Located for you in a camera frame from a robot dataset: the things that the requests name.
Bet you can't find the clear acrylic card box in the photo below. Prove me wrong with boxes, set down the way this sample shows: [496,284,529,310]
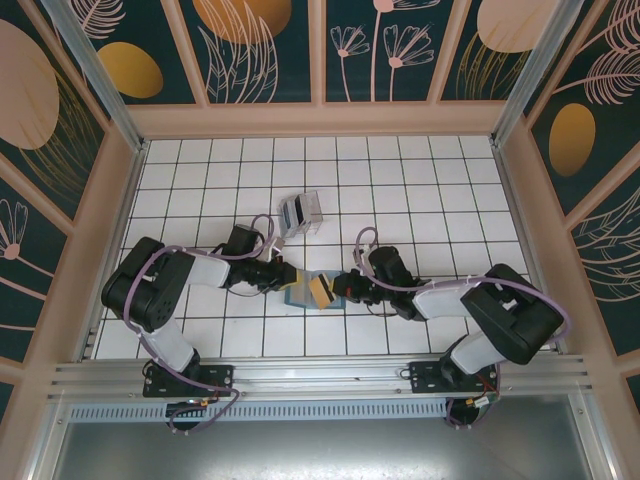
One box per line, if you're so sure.
[276,189,325,239]

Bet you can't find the grey-blue card holder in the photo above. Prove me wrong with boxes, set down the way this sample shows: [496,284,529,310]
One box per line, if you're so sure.
[283,269,347,314]

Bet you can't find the aluminium side rail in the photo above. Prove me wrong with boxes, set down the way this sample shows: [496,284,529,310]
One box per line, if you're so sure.
[491,143,562,354]

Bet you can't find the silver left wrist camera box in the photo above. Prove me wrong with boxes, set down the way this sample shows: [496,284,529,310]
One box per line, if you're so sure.
[259,238,288,263]

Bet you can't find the teal panel pink circle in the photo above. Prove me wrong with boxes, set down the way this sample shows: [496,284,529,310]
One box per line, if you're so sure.
[438,0,545,105]

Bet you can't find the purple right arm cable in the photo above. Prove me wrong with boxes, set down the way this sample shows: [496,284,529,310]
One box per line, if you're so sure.
[352,226,571,432]

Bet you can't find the teal panel pink flowers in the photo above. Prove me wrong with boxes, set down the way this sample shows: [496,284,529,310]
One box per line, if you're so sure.
[323,0,452,105]

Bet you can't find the wide aluminium base rail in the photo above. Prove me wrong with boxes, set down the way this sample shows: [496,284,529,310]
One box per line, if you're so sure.
[45,353,595,402]

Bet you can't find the teal panel small orange oval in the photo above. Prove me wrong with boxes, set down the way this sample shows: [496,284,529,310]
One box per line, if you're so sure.
[63,0,207,107]

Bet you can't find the teal panel large pink disc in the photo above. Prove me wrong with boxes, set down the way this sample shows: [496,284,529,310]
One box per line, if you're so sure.
[0,0,110,227]

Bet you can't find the perforated grey cable duct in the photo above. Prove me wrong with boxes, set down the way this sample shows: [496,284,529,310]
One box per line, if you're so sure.
[68,402,452,422]

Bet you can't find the gold credit card black stripe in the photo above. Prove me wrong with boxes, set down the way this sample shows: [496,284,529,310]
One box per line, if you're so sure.
[309,277,336,311]

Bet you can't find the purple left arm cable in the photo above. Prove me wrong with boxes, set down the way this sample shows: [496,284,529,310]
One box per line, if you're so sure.
[121,213,281,437]

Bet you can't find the aluminium corner post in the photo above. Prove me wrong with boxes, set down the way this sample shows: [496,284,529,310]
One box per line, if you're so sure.
[488,0,597,147]
[38,0,150,154]

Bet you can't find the teal panel single pink flower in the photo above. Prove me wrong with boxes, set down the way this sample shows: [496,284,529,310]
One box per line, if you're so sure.
[0,153,70,347]

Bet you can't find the teal panel pink leaf lines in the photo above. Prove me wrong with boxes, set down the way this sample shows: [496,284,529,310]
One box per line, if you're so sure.
[568,164,640,357]

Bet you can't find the teal panel orange circle leaves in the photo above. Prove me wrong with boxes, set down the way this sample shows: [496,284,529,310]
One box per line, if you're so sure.
[178,0,322,106]

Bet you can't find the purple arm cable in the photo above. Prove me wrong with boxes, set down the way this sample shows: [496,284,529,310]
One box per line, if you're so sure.
[121,213,281,437]
[352,226,571,432]

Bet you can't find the teal panel orange oval feather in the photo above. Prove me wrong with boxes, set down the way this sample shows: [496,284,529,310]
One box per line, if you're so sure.
[523,0,640,217]

